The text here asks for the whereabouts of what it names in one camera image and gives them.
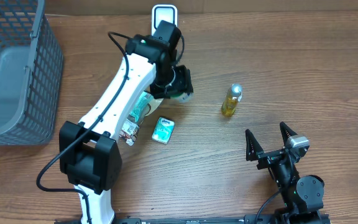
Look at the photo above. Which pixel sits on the brown white snack wrapper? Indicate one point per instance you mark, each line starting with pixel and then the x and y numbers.
pixel 129 130

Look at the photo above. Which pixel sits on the white barcode scanner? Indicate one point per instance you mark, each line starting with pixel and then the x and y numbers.
pixel 163 12

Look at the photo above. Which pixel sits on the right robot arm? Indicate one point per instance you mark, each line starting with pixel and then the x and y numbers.
pixel 302 196

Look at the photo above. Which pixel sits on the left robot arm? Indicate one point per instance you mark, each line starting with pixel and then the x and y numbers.
pixel 89 154

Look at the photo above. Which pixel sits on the yellow dish soap bottle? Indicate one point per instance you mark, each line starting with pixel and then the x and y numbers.
pixel 233 97

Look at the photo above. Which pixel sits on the teal snack packet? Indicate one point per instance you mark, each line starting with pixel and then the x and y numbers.
pixel 141 108

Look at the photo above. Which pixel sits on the teal white tissue pack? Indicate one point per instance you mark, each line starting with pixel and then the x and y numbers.
pixel 163 130

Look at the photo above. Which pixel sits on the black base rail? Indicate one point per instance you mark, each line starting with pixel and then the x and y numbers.
pixel 185 221

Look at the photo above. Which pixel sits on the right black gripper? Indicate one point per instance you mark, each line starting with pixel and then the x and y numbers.
pixel 255 149

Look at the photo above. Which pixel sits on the grey plastic mesh basket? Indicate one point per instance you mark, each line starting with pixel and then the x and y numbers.
pixel 31 67

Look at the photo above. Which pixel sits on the green lid jar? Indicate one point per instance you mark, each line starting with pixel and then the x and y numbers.
pixel 182 97

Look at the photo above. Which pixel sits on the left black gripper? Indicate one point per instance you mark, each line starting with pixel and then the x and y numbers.
pixel 182 83

